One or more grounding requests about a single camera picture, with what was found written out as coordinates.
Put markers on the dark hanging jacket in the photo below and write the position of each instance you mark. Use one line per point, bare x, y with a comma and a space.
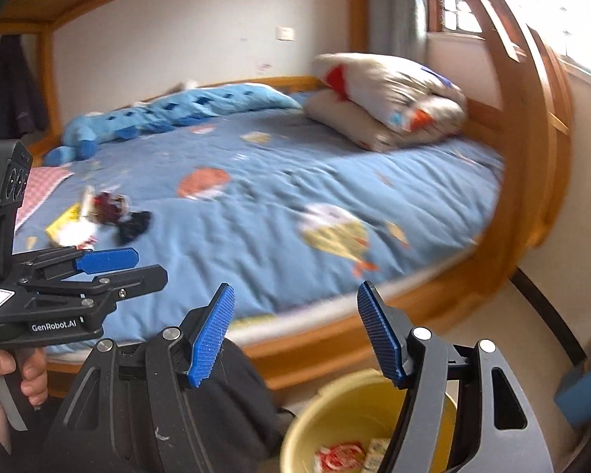
12, 88

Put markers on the blue box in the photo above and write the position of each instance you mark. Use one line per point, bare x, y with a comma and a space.
583, 389

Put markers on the stacked pillows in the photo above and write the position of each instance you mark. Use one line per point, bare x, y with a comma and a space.
389, 93

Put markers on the window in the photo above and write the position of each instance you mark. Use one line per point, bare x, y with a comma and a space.
453, 5

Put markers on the long blue plush toy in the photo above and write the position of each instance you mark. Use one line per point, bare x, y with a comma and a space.
128, 123

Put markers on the person's left hand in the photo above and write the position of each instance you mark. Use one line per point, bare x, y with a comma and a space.
32, 379

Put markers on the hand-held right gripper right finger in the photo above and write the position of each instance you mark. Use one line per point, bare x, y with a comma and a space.
380, 330

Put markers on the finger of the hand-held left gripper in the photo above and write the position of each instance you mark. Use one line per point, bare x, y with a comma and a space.
106, 259
128, 281

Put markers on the yellow snack wrapper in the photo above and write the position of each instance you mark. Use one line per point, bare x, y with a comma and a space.
61, 221

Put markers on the white wall socket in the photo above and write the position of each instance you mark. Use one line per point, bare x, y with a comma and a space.
285, 33

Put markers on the pale yellow wrapper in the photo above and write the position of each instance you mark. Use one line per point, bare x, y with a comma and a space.
376, 456

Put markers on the pink checkered cloth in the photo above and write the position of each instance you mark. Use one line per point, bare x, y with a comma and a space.
39, 187

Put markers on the grey curtain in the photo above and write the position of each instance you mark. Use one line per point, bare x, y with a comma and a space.
396, 5

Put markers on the yellow plastic bucket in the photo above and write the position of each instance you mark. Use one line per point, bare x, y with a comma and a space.
344, 409

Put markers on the red white snack wrapper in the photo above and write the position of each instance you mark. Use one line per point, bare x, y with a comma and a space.
337, 458
79, 234

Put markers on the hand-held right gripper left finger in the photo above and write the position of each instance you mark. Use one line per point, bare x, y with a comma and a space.
212, 340

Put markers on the blue printed bed sheet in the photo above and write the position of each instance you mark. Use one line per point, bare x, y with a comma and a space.
256, 207

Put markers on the wooden bunk bed frame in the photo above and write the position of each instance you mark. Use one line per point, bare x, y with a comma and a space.
305, 354

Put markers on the person's black trouser leg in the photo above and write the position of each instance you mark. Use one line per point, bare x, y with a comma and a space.
241, 404

